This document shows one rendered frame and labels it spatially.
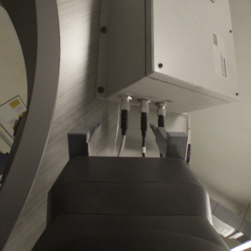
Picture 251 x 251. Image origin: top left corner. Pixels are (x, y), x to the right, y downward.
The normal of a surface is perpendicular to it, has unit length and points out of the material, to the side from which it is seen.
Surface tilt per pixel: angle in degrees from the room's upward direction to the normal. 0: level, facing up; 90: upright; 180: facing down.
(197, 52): 90
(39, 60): 90
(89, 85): 90
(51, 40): 90
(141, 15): 138
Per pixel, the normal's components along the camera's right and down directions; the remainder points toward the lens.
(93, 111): 0.52, -0.11
